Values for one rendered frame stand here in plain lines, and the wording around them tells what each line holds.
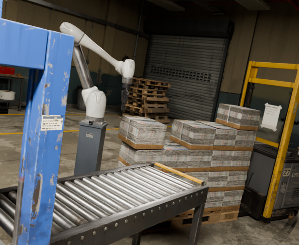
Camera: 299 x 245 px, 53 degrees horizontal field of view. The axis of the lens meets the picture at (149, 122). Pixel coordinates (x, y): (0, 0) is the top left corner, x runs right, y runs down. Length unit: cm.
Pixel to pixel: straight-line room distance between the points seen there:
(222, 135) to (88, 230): 211
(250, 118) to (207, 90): 697
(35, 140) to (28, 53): 22
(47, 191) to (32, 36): 41
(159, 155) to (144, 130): 32
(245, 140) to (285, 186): 85
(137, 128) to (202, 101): 791
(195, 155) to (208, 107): 729
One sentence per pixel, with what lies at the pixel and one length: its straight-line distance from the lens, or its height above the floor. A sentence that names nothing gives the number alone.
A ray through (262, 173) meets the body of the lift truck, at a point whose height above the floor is 52.
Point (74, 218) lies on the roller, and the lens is 147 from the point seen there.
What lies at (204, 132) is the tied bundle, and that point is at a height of 101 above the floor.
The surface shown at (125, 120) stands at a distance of 279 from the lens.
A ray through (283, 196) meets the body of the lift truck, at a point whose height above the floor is 33.
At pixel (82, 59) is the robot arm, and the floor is 152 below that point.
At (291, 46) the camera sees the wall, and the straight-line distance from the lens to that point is 955.
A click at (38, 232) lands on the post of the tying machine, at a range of 94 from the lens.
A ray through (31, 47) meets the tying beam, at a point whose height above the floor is 150.
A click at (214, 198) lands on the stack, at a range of 340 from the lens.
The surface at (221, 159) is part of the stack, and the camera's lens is 327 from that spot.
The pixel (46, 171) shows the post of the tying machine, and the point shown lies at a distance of 87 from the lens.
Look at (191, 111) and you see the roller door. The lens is 1061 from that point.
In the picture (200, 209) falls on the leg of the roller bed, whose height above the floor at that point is 65.
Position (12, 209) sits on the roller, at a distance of 153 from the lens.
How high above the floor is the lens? 148
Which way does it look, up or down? 9 degrees down
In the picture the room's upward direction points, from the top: 9 degrees clockwise
